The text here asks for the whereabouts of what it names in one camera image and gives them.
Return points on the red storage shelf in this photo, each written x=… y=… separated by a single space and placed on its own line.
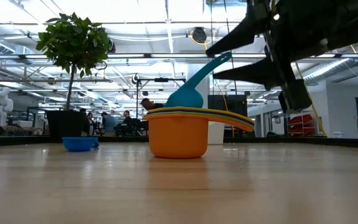
x=300 y=123

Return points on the small white box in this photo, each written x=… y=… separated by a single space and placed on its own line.
x=338 y=134

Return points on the orange measuring cup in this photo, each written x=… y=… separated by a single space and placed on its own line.
x=178 y=140

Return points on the white building column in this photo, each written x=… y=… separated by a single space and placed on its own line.
x=191 y=70

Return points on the person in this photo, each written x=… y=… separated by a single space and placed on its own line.
x=108 y=123
x=89 y=124
x=125 y=121
x=149 y=104

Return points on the teal measuring cup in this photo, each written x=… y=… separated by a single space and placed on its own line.
x=185 y=98

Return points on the black metal rig frame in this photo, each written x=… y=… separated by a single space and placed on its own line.
x=161 y=80

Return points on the white plastic basket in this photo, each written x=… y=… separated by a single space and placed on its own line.
x=216 y=133

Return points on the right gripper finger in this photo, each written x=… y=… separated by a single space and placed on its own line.
x=253 y=73
x=244 y=32

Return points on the green leafy small tree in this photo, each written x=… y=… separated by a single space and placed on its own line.
x=73 y=40

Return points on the small blue measuring cup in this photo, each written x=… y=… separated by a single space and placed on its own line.
x=79 y=144

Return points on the black plant pot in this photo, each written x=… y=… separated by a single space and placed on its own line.
x=66 y=124

